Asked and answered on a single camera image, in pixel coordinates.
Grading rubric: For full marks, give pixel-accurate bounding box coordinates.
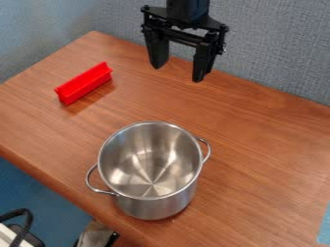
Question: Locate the stainless steel pot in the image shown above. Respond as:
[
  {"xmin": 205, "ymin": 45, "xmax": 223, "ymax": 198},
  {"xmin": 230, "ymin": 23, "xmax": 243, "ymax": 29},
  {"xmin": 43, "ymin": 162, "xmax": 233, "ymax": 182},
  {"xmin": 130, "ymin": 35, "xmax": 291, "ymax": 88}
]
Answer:
[{"xmin": 88, "ymin": 121, "xmax": 211, "ymax": 220}]

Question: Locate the grey table leg bracket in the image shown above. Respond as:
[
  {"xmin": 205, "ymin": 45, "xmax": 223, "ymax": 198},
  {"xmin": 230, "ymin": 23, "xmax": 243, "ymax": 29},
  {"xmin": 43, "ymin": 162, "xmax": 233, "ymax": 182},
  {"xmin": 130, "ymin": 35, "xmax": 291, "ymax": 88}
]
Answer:
[{"xmin": 74, "ymin": 220, "xmax": 120, "ymax": 247}]

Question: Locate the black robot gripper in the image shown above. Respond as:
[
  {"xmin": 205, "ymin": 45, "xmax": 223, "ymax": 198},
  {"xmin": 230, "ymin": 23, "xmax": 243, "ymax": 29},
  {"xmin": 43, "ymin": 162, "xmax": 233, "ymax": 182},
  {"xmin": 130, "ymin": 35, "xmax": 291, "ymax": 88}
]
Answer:
[{"xmin": 140, "ymin": 0, "xmax": 230, "ymax": 83}]

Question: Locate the red rectangular block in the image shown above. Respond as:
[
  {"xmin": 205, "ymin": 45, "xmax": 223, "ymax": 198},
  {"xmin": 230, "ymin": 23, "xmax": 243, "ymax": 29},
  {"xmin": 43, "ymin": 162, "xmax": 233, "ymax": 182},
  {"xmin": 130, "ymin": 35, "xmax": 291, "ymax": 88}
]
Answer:
[{"xmin": 55, "ymin": 62, "xmax": 112, "ymax": 105}]

